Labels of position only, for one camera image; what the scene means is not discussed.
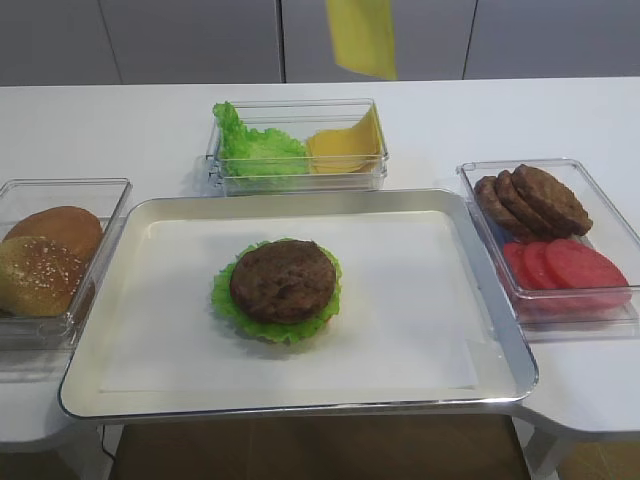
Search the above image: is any rear brown patty in bin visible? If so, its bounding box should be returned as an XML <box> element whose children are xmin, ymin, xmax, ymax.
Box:
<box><xmin>474</xmin><ymin>176</ymin><xmax>538</xmax><ymax>243</ymax></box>

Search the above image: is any clear bin patties and tomato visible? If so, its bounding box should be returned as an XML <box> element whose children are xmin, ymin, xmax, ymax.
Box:
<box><xmin>457</xmin><ymin>159</ymin><xmax>639</xmax><ymax>340</ymax></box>

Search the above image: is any brown patty in bin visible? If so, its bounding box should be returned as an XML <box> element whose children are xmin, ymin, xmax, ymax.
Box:
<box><xmin>511</xmin><ymin>164</ymin><xmax>593</xmax><ymax>237</ymax></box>
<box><xmin>474</xmin><ymin>176</ymin><xmax>538</xmax><ymax>243</ymax></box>
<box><xmin>495</xmin><ymin>170</ymin><xmax>555</xmax><ymax>240</ymax></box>

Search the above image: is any clear bin lettuce and cheese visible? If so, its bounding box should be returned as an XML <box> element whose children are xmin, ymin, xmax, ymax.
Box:
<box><xmin>206</xmin><ymin>98</ymin><xmax>389</xmax><ymax>196</ymax></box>

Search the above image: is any front red tomato slice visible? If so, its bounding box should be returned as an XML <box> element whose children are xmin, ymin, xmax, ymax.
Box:
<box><xmin>543</xmin><ymin>239</ymin><xmax>629</xmax><ymax>289</ymax></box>

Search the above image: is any clear bin with buns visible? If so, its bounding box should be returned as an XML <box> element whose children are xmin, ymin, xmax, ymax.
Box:
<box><xmin>1</xmin><ymin>178</ymin><xmax>132</xmax><ymax>348</ymax></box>

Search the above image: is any green lettuce in bin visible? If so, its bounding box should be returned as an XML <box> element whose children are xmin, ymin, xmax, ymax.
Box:
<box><xmin>213</xmin><ymin>102</ymin><xmax>308</xmax><ymax>177</ymax></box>

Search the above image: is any plain orange bun bottom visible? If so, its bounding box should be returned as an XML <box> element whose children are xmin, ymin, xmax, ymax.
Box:
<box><xmin>4</xmin><ymin>206</ymin><xmax>103</xmax><ymax>262</ymax></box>

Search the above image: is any red tomato slice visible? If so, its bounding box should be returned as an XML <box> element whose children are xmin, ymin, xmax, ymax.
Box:
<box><xmin>522</xmin><ymin>242</ymin><xmax>560</xmax><ymax>290</ymax></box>
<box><xmin>503</xmin><ymin>242</ymin><xmax>534</xmax><ymax>290</ymax></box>
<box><xmin>543</xmin><ymin>239</ymin><xmax>629</xmax><ymax>289</ymax></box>

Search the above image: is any brown patty on tray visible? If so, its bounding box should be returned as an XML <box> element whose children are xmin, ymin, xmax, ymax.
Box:
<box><xmin>230</xmin><ymin>240</ymin><xmax>337</xmax><ymax>325</ymax></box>

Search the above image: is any yellow cheese slice stack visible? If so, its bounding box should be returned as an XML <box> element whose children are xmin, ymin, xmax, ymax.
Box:
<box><xmin>307</xmin><ymin>107</ymin><xmax>382</xmax><ymax>174</ymax></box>

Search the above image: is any middle red tomato slice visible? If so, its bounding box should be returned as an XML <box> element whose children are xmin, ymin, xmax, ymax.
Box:
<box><xmin>522</xmin><ymin>242</ymin><xmax>560</xmax><ymax>290</ymax></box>

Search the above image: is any rear red tomato slice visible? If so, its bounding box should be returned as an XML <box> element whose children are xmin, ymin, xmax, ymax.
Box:
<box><xmin>503</xmin><ymin>242</ymin><xmax>534</xmax><ymax>290</ymax></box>

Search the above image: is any silver metal tray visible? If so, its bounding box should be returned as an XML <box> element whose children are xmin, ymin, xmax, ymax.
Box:
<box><xmin>59</xmin><ymin>189</ymin><xmax>538</xmax><ymax>419</ymax></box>

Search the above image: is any green lettuce leaf under patty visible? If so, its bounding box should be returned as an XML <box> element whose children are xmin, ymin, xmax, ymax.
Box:
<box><xmin>211</xmin><ymin>238</ymin><xmax>342</xmax><ymax>344</ymax></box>

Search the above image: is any front brown patty in bin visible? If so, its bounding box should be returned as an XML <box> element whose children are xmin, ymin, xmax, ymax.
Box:
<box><xmin>511</xmin><ymin>164</ymin><xmax>593</xmax><ymax>237</ymax></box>

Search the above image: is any sesame bun top right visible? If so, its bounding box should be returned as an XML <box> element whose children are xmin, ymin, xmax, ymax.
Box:
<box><xmin>1</xmin><ymin>236</ymin><xmax>87</xmax><ymax>317</ymax></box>

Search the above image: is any middle brown patty in bin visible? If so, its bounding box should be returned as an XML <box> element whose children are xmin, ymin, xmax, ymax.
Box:
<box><xmin>495</xmin><ymin>170</ymin><xmax>555</xmax><ymax>240</ymax></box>

